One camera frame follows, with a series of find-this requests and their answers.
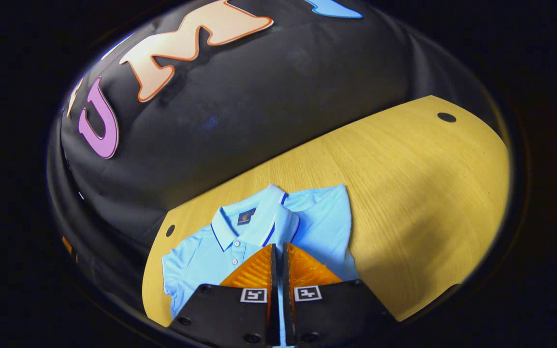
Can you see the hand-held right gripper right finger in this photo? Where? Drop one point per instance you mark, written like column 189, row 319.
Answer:
column 289, row 319

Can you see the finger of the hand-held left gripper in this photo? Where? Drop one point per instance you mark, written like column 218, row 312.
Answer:
column 67, row 245

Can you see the light blue T-shirt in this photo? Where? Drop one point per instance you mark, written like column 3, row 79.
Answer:
column 317, row 227

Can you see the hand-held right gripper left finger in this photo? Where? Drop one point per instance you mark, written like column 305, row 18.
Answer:
column 275, row 314

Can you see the black backdrop cloth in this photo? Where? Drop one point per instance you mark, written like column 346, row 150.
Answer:
column 259, row 96

